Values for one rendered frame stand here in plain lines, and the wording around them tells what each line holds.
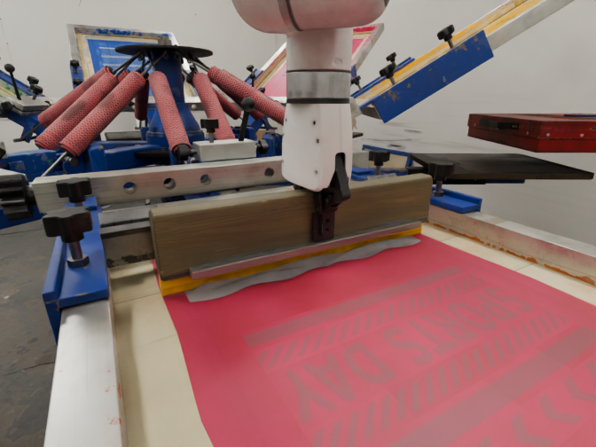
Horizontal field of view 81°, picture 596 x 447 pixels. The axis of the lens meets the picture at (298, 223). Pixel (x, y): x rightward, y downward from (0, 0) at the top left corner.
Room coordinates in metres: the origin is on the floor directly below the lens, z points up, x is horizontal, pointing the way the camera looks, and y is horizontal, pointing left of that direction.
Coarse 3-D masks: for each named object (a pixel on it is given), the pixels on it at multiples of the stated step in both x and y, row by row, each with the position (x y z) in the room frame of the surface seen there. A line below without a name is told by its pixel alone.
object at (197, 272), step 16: (400, 224) 0.48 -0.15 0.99; (416, 224) 0.49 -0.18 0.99; (336, 240) 0.42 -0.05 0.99; (352, 240) 0.43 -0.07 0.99; (240, 256) 0.37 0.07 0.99; (256, 256) 0.37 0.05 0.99; (272, 256) 0.37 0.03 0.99; (288, 256) 0.38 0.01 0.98; (192, 272) 0.33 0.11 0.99; (208, 272) 0.34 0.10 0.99; (224, 272) 0.35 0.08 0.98
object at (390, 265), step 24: (432, 240) 0.50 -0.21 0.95; (336, 264) 0.42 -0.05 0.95; (360, 264) 0.42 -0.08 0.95; (384, 264) 0.42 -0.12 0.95; (408, 264) 0.42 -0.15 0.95; (432, 264) 0.42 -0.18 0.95; (456, 264) 0.42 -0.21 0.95; (480, 264) 0.42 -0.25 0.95; (360, 288) 0.36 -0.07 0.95; (504, 288) 0.36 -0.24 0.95; (528, 288) 0.36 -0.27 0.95; (552, 288) 0.36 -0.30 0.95; (576, 312) 0.31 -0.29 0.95; (576, 432) 0.17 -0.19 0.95
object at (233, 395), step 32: (160, 288) 0.36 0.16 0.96; (256, 288) 0.36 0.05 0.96; (288, 288) 0.36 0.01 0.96; (320, 288) 0.36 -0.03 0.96; (352, 288) 0.36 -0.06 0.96; (192, 320) 0.30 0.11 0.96; (224, 320) 0.30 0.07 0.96; (256, 320) 0.30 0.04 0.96; (192, 352) 0.25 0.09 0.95; (224, 352) 0.25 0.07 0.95; (192, 384) 0.21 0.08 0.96; (224, 384) 0.21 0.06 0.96; (256, 384) 0.21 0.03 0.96; (224, 416) 0.18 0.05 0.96; (256, 416) 0.18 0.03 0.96; (288, 416) 0.18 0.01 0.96
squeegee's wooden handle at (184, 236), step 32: (288, 192) 0.42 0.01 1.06; (352, 192) 0.45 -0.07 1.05; (384, 192) 0.47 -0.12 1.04; (416, 192) 0.51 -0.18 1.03; (160, 224) 0.33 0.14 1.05; (192, 224) 0.34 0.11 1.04; (224, 224) 0.36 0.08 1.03; (256, 224) 0.38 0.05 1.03; (288, 224) 0.40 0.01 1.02; (352, 224) 0.45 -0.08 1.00; (384, 224) 0.48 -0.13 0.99; (160, 256) 0.33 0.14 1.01; (192, 256) 0.34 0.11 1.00; (224, 256) 0.36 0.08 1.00
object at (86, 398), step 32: (256, 192) 0.66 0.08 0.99; (448, 224) 0.55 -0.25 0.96; (480, 224) 0.50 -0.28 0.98; (512, 224) 0.48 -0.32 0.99; (544, 256) 0.42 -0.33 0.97; (576, 256) 0.39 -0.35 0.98; (64, 320) 0.25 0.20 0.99; (96, 320) 0.25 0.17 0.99; (64, 352) 0.21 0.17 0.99; (96, 352) 0.21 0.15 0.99; (64, 384) 0.18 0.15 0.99; (96, 384) 0.18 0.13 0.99; (64, 416) 0.15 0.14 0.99; (96, 416) 0.15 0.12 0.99
